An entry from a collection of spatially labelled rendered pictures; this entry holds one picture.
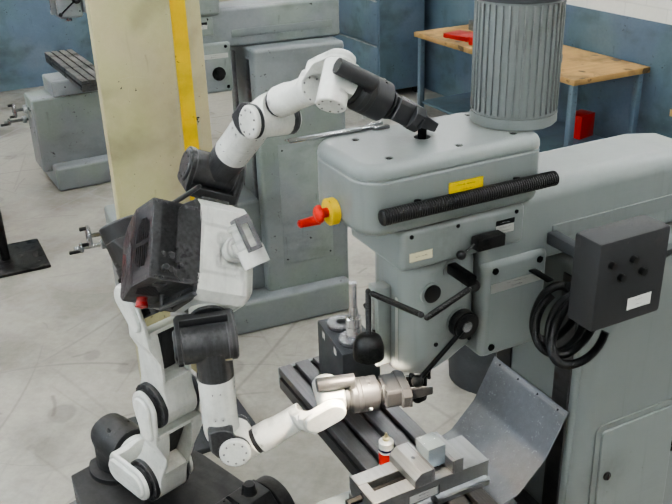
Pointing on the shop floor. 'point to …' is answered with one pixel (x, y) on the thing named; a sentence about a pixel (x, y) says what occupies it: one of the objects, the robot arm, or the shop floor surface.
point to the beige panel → (150, 104)
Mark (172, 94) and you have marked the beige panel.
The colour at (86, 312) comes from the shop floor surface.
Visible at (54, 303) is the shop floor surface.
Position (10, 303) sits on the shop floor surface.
